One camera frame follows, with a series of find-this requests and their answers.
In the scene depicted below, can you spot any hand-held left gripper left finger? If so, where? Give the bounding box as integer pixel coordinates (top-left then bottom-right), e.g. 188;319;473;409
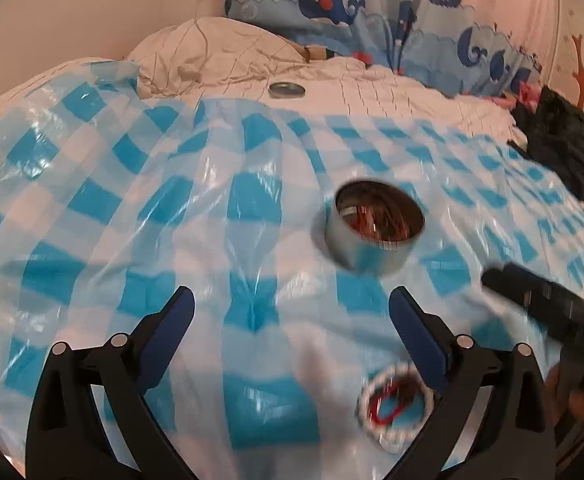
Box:
24;285;197;480

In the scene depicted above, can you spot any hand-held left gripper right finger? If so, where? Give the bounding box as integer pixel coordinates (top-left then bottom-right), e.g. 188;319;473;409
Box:
389;286;558;480

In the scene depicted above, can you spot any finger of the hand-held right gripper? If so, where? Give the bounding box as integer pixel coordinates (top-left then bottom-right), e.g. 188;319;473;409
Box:
480;262;575;333

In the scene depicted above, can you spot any red cord bracelet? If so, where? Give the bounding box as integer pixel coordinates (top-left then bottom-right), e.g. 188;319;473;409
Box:
371;379;413;425

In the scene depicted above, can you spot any white bead bracelet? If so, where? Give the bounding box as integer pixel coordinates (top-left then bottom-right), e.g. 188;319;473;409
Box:
354;362;437;454

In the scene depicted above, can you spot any round metal tin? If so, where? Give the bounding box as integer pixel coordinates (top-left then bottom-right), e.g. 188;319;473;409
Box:
324;178;427;276

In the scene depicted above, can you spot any person's right hand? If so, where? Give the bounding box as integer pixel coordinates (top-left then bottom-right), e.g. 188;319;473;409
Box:
544;365;584;438

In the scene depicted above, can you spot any blue checked plastic sheet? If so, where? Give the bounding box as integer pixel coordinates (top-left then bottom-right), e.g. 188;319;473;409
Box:
0;57;584;480

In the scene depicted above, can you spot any black jacket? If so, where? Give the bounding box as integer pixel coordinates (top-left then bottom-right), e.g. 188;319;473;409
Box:
506;85;584;223

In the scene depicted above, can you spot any pink cloth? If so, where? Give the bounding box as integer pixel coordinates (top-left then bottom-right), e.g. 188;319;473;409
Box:
494;82;543;109

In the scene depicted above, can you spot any round metal tin lid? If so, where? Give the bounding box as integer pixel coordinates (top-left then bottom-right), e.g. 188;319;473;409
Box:
269;81;307;100

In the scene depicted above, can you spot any white grid-lined quilt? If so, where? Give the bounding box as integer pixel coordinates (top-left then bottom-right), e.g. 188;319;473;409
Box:
126;16;528;143

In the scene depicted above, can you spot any whale print curtain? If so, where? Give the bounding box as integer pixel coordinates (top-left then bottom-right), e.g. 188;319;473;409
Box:
224;0;562;99

